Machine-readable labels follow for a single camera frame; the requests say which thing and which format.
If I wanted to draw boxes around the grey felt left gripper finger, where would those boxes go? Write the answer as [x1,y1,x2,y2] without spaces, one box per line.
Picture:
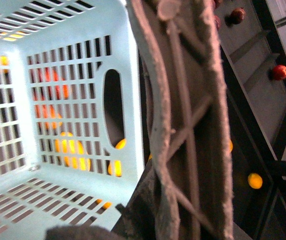
[45,226,123,240]

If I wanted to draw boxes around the light teal plastic basket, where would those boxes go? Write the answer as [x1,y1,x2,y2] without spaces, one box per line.
[0,0,144,240]

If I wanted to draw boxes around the brown plastic basket handle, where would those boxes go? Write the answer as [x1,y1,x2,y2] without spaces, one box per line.
[126,0,234,240]

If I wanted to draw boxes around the yellow mango behind basket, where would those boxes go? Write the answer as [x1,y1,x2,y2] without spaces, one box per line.
[54,132,91,171]

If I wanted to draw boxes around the red orange mango behind basket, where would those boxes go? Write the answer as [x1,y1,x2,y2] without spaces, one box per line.
[33,67,69,130]

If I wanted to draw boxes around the yellow lemon on shelf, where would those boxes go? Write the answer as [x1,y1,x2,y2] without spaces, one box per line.
[248,172,263,190]

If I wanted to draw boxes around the red apple right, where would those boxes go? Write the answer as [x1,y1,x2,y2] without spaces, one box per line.
[272,65,286,81]

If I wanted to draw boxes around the red apple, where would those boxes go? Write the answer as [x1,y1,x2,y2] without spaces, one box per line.
[230,7,246,25]
[272,65,286,81]

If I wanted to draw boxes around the red apple upper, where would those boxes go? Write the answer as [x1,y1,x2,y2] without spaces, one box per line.
[230,7,246,25]

